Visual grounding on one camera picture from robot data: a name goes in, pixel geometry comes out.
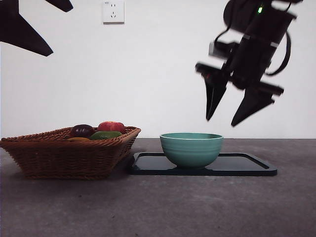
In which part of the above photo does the teal ribbed bowl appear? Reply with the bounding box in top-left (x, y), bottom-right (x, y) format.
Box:
top-left (159, 132), bottom-right (224, 170)

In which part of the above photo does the black rectangular tray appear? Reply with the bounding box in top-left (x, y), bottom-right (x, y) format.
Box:
top-left (128, 152), bottom-right (277, 177)

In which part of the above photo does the red apple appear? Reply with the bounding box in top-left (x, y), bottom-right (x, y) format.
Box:
top-left (97, 121), bottom-right (126, 134)

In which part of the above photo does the green fruit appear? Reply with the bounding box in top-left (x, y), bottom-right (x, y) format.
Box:
top-left (89, 131), bottom-right (123, 141)

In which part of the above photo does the dark purple fruit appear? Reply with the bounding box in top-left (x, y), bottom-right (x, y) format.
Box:
top-left (70, 124), bottom-right (96, 138)

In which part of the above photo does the brown wicker basket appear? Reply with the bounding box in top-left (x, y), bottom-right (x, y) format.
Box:
top-left (0, 126), bottom-right (141, 181)

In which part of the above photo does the pale grey right wrist camera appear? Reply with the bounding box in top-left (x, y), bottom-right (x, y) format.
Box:
top-left (208, 41), bottom-right (237, 59)

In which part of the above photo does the black right camera cable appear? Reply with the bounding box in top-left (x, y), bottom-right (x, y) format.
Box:
top-left (213, 23), bottom-right (234, 50)

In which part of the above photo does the black right arm cable loop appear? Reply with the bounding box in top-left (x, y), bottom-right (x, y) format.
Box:
top-left (265, 31), bottom-right (292, 76)

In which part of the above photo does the white wall socket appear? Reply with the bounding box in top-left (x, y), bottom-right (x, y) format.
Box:
top-left (102, 0), bottom-right (125, 25)

